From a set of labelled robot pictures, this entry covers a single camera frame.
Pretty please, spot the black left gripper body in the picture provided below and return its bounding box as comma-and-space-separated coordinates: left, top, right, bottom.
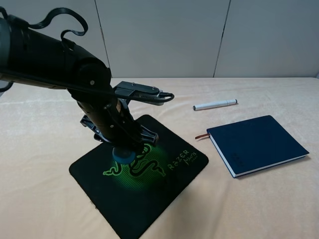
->
74, 94, 140, 149

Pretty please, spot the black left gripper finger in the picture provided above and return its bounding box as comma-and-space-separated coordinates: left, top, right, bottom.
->
80, 116, 109, 143
134, 124, 159, 145

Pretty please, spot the grey and teal computer mouse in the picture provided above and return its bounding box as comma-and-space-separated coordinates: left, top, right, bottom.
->
112, 147, 136, 165

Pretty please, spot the white marker pen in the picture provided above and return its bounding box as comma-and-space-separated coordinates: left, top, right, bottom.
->
192, 99, 238, 111

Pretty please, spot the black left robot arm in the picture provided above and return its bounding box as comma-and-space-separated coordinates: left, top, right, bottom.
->
0, 16, 159, 150

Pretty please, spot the black green Razer mouse pad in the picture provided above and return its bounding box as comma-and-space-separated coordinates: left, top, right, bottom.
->
69, 115, 208, 239

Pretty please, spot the dark blue notebook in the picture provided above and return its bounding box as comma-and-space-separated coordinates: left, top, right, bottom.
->
195, 115, 309, 178

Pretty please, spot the peach tablecloth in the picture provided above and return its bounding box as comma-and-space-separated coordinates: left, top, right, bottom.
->
0, 78, 319, 239

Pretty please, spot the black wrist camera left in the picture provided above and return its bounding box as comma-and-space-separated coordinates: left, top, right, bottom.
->
114, 81, 174, 106

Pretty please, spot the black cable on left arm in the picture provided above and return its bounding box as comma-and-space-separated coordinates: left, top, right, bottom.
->
0, 6, 174, 103

